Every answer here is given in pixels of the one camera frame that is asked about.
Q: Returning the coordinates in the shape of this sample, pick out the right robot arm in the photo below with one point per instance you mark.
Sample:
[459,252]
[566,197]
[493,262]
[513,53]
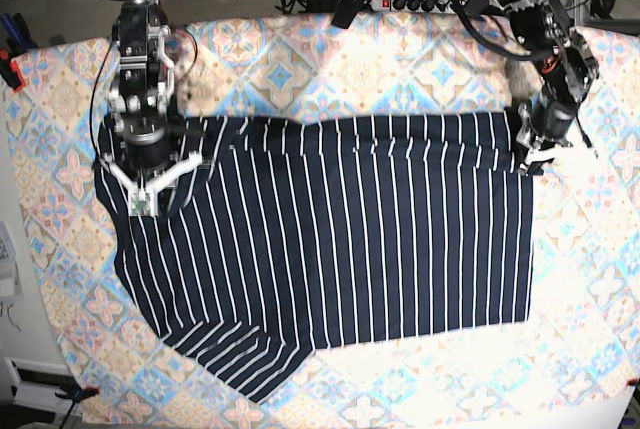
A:
[144,84]

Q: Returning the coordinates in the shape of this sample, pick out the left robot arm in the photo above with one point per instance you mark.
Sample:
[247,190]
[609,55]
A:
[565,64]

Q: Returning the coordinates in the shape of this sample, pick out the white papers left edge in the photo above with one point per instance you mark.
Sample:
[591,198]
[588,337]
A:
[9,276]

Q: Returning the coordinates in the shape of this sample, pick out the red black clamp upper left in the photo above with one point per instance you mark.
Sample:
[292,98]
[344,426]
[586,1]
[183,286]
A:
[10,72]

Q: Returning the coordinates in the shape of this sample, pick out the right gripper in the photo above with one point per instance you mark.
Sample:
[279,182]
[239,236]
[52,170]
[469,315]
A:
[152,145]

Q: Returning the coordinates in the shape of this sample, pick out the patterned pastel tablecloth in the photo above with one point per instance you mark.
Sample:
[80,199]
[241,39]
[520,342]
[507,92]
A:
[580,345]

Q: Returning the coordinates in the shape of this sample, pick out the white box lower left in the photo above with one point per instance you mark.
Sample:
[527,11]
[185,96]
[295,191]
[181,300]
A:
[36,385]

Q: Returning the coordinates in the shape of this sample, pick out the navy white striped T-shirt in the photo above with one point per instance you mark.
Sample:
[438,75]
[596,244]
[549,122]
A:
[304,237]

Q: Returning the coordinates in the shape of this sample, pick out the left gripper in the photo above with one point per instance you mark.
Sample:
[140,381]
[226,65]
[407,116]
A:
[542,134]

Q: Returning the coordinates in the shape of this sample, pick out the black remote-like device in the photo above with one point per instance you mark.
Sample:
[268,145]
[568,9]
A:
[346,12]

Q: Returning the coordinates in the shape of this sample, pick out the white power strip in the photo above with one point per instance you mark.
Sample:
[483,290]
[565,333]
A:
[411,6]

